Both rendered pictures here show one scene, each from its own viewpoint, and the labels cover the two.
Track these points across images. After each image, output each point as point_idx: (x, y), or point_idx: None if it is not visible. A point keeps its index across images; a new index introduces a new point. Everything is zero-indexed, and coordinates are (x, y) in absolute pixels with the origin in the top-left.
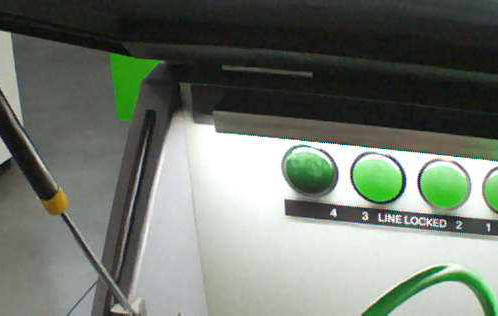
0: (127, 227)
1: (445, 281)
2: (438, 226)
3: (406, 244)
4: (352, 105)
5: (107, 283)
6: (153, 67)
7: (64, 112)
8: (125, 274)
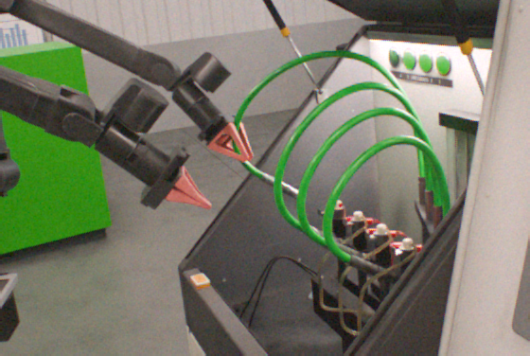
0: (332, 66)
1: (361, 61)
2: (426, 81)
3: (418, 89)
4: (403, 30)
5: (308, 73)
6: None
7: None
8: (325, 80)
